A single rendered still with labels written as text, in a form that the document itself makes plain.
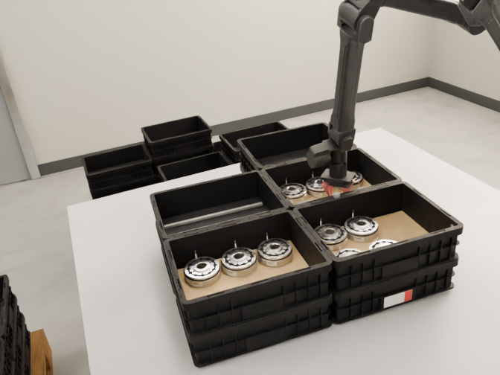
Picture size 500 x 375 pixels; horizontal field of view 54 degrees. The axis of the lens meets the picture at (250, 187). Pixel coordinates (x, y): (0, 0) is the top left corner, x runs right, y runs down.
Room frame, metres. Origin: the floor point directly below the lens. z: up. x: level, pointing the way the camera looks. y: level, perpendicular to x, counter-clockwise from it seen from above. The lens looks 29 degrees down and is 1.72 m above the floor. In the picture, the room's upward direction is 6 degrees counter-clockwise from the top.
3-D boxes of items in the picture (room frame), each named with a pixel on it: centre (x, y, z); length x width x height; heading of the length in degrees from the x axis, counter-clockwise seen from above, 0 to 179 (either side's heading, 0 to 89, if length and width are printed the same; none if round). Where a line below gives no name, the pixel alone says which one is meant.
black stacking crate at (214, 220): (1.38, 0.11, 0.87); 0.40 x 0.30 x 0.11; 105
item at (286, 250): (1.19, -0.06, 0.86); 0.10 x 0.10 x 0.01
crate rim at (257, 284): (1.09, 0.03, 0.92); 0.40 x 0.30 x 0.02; 105
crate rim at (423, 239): (1.20, -0.35, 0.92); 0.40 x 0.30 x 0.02; 105
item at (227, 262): (1.16, 0.05, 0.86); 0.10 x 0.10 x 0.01
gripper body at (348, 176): (1.41, -0.29, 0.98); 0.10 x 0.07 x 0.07; 60
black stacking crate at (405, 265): (1.20, -0.35, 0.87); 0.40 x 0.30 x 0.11; 105
